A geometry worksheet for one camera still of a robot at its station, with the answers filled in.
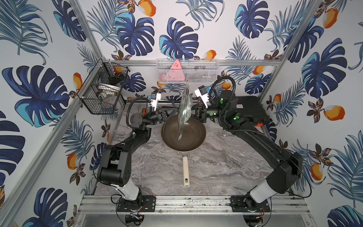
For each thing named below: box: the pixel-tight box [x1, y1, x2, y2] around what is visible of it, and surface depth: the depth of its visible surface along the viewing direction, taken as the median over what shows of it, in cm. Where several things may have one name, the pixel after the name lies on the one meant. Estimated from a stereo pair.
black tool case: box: [236, 95, 270, 126], surface depth 111 cm
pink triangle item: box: [162, 59, 185, 82], surface depth 92 cm
